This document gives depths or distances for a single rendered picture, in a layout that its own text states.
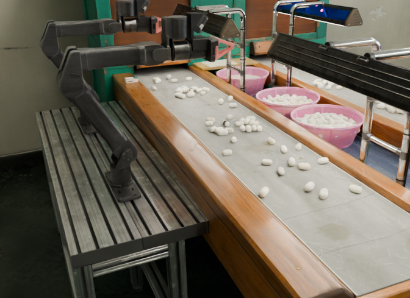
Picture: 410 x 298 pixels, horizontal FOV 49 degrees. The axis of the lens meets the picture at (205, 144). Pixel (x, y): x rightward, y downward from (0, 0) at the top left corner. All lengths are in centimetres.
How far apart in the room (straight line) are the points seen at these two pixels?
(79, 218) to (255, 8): 172
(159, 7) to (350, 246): 173
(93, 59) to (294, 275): 76
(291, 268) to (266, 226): 15
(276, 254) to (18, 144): 254
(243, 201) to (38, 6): 224
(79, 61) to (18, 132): 204
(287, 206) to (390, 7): 333
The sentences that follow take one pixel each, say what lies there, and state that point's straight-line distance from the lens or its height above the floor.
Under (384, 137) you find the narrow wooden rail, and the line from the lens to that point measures 172.
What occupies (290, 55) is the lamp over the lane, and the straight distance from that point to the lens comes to 130.
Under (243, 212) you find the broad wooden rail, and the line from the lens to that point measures 109.
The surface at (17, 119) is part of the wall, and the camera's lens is 322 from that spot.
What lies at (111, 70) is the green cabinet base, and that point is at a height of 78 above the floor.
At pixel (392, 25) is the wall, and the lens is 439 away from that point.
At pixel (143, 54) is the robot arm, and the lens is 129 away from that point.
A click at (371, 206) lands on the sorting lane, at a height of 74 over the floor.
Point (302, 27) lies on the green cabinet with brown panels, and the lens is 283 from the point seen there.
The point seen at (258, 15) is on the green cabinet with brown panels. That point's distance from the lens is 267.
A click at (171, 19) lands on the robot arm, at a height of 117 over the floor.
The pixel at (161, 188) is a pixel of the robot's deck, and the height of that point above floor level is 67.
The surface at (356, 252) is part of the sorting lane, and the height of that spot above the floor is 74.
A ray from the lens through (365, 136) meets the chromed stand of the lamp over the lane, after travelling 137.
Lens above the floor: 134
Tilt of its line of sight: 23 degrees down
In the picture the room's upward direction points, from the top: 2 degrees counter-clockwise
